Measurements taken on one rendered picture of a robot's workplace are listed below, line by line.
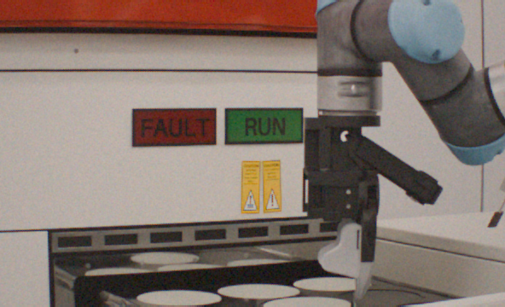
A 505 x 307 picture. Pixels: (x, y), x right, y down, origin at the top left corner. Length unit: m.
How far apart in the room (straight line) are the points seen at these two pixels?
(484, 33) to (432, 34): 2.51
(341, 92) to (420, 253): 0.30
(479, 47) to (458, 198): 0.50
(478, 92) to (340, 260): 0.25
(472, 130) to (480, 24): 2.43
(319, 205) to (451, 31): 0.25
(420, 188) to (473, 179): 2.37
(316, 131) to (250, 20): 0.22
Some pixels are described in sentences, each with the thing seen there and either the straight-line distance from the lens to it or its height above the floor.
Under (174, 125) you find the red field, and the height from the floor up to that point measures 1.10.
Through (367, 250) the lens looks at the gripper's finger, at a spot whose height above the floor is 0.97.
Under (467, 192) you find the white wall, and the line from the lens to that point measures 3.60.
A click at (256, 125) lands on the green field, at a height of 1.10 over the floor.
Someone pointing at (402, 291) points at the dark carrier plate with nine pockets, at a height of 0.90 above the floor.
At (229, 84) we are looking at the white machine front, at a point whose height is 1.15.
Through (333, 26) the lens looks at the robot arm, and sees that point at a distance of 1.22.
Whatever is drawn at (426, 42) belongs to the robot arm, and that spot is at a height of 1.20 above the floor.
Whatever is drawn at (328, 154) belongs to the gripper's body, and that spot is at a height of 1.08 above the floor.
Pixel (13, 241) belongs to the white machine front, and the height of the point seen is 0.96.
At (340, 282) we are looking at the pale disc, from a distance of 1.43.
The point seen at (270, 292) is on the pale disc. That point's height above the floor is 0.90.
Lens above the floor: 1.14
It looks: 3 degrees down
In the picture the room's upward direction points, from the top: straight up
